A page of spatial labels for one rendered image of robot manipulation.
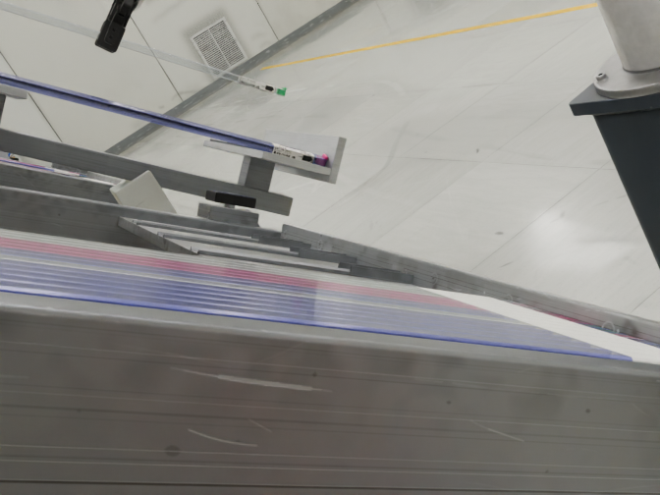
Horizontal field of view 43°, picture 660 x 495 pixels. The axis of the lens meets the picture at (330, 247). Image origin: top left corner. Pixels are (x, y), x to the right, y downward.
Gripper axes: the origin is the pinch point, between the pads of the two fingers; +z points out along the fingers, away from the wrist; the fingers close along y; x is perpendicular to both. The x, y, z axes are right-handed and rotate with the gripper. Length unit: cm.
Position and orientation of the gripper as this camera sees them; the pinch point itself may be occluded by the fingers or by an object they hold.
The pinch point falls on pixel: (109, 36)
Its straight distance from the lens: 137.9
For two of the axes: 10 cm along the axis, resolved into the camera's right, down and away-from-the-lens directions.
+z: -3.9, 9.2, 0.1
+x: 8.4, 3.6, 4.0
